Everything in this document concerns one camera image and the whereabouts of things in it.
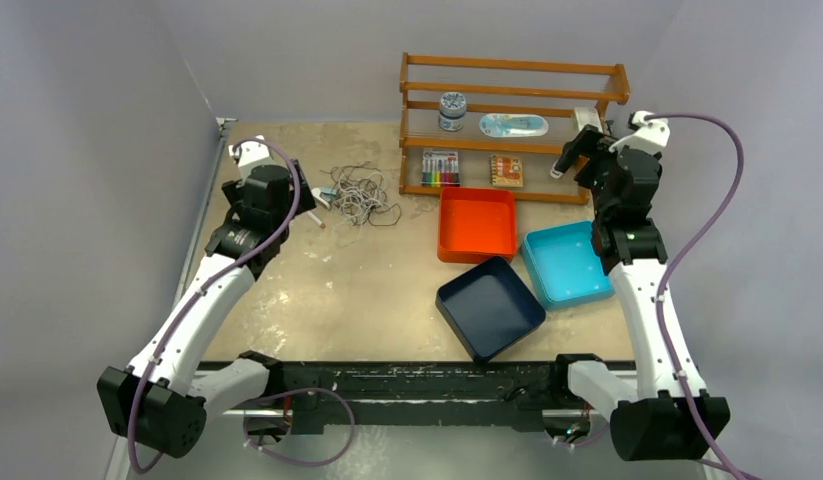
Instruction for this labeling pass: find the orange spiral notebook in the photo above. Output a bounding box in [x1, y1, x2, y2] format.
[489, 155, 524, 188]

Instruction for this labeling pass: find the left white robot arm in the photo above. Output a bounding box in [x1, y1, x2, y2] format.
[96, 160, 316, 458]

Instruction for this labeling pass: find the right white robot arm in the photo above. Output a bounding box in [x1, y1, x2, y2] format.
[548, 125, 731, 461]

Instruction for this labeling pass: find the wooden shelf rack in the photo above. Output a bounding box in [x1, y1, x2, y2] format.
[398, 53, 630, 205]

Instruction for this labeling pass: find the coloured marker pen pack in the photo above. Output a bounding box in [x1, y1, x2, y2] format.
[421, 149, 461, 188]

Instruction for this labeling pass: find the blue packaged item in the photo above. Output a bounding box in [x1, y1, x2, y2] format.
[479, 113, 549, 138]

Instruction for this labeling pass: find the dark blue plastic bin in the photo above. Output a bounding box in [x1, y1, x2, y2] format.
[435, 256, 546, 364]

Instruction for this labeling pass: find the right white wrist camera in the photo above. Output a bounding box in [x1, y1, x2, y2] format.
[608, 110, 670, 155]

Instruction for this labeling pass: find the light blue plastic bin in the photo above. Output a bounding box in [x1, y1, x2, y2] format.
[521, 221, 614, 311]

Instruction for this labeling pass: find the light blue stapler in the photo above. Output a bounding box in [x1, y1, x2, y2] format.
[312, 188, 336, 210]

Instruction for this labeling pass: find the white cable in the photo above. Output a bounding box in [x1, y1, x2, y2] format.
[324, 165, 394, 230]

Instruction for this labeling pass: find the black cable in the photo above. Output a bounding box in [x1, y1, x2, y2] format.
[364, 198, 404, 229]

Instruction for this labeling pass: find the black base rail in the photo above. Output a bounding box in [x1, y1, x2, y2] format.
[222, 360, 641, 435]

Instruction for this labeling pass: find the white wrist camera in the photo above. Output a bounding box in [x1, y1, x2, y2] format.
[228, 141, 274, 180]
[608, 110, 670, 155]

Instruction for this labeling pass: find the orange plastic bin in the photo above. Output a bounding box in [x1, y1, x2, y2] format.
[437, 187, 518, 264]

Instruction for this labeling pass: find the white blue lidded jar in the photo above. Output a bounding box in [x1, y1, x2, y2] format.
[438, 91, 467, 132]

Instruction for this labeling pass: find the white red box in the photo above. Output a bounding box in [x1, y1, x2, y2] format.
[571, 107, 605, 133]

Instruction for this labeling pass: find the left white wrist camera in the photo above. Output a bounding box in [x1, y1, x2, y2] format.
[228, 141, 274, 180]

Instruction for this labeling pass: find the white orange marker pen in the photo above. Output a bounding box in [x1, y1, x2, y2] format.
[306, 211, 326, 229]

